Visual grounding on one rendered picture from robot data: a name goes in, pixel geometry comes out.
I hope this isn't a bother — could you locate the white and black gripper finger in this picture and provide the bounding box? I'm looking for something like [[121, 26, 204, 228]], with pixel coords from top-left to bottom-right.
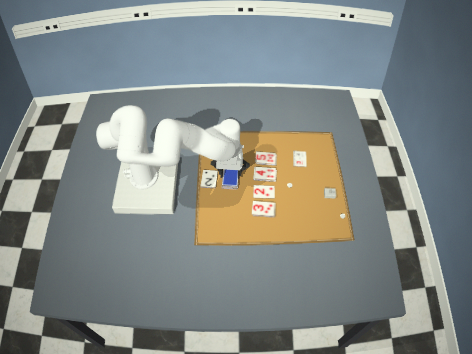
[[211, 160, 223, 178], [238, 159, 250, 179]]

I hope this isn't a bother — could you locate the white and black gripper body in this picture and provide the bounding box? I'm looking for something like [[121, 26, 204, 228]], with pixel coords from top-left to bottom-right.
[[237, 149, 243, 168]]

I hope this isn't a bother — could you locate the orange square mat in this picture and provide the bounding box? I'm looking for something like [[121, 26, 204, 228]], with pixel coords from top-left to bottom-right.
[[194, 131, 354, 245]]

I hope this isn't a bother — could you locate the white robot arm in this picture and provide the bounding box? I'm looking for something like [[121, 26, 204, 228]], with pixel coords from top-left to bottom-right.
[[96, 105, 244, 189]]

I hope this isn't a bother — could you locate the orange-tan rectangular mat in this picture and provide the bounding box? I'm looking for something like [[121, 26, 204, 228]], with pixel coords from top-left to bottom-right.
[[198, 133, 351, 242]]

